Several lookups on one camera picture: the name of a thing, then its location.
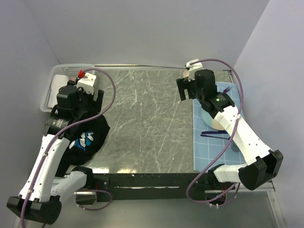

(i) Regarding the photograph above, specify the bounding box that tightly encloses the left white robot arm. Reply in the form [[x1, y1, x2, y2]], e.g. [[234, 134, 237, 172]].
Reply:
[[7, 81, 110, 225]]

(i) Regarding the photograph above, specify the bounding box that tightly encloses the cream and blue plate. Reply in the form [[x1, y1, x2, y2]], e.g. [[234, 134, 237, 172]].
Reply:
[[201, 109, 225, 131]]

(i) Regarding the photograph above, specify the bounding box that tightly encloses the blue grey cup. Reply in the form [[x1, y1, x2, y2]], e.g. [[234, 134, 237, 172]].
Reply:
[[231, 146, 239, 152]]

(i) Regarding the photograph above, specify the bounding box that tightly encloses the white rolled t-shirt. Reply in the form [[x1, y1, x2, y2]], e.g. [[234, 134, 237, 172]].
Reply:
[[48, 74, 69, 109]]

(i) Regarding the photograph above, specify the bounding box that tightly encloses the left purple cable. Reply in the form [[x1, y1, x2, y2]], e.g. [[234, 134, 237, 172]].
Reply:
[[20, 67, 117, 228]]

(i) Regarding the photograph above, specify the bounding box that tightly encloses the purple plastic knife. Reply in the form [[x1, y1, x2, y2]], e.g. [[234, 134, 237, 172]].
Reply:
[[201, 131, 227, 134]]

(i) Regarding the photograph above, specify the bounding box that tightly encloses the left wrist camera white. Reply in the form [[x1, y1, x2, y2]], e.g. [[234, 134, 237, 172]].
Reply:
[[76, 70, 97, 95]]

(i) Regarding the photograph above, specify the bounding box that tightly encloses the blue grid placemat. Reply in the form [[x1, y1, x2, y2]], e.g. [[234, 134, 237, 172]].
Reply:
[[192, 81, 253, 172]]

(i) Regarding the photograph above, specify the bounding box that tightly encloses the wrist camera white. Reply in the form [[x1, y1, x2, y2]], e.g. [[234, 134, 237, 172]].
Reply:
[[185, 59, 201, 70], [76, 70, 97, 95]]

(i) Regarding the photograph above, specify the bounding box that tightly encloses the pink rolled t-shirt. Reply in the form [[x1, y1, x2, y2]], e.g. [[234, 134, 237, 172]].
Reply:
[[69, 77, 77, 82]]

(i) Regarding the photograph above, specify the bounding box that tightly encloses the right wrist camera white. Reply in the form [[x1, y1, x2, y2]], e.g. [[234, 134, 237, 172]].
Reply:
[[185, 59, 201, 70]]

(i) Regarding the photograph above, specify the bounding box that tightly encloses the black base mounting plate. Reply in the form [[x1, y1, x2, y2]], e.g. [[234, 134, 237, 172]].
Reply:
[[66, 172, 236, 202]]

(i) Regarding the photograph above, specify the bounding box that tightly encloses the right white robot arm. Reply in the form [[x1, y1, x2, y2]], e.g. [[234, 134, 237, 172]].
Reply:
[[176, 69, 284, 190]]

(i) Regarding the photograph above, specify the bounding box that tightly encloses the cream divided dish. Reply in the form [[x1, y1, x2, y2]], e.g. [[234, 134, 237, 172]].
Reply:
[[182, 70, 190, 78]]

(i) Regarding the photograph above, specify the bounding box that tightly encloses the black daisy t-shirt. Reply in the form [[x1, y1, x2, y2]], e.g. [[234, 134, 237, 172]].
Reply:
[[56, 115, 110, 177]]

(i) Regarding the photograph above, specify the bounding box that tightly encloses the white plastic basket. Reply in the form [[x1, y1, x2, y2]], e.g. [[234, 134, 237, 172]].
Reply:
[[40, 64, 95, 113]]

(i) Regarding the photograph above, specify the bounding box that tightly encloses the purple plastic fork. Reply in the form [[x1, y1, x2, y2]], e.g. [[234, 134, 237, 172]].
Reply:
[[223, 86, 232, 93]]

